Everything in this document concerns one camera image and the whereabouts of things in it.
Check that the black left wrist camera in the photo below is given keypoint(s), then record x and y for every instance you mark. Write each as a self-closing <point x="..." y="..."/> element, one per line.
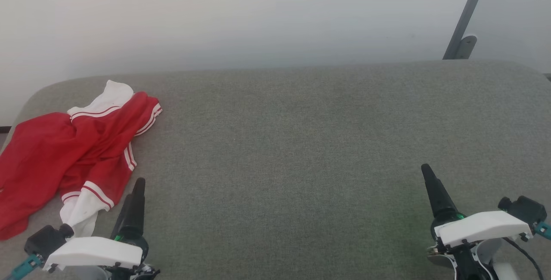
<point x="45" y="240"/>

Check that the grey fabric sofa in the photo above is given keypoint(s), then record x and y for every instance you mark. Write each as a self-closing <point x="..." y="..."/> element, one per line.
<point x="284" y="151"/>

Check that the grey metal bar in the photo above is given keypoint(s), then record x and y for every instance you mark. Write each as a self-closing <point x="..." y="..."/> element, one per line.
<point x="468" y="11"/>

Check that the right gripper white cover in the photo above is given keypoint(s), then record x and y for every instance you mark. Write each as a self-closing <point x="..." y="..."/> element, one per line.
<point x="482" y="227"/>

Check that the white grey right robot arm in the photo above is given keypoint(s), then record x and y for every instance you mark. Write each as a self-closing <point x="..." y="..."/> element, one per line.
<point x="501" y="267"/>

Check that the red shirt with white sleeves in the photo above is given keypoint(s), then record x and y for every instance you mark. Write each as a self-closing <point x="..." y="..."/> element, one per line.
<point x="51" y="151"/>

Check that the grey metal wall bracket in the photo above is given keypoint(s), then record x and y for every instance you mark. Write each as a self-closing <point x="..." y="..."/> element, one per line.
<point x="466" y="47"/>

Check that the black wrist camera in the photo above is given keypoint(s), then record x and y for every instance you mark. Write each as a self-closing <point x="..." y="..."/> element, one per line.
<point x="45" y="240"/>
<point x="526" y="210"/>

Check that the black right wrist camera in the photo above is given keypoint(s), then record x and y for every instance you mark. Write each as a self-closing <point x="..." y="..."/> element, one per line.
<point x="526" y="210"/>

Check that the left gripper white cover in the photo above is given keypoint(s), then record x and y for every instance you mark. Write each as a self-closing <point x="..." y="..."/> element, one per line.
<point x="94" y="252"/>

